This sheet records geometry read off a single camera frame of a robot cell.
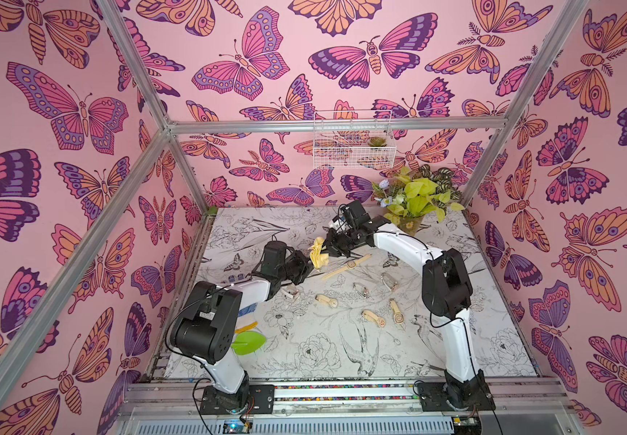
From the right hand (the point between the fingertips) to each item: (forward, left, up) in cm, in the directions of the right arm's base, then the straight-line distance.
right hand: (318, 247), depth 91 cm
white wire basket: (+33, -12, +20) cm, 41 cm away
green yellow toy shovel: (-27, +22, -13) cm, 37 cm away
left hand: (-3, -2, -2) cm, 4 cm away
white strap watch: (-5, -25, -14) cm, 29 cm away
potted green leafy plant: (+16, -32, +10) cm, 37 cm away
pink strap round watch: (-8, -15, -13) cm, 21 cm away
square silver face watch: (-3, +3, -12) cm, 12 cm away
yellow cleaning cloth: (-5, 0, 0) cm, 5 cm away
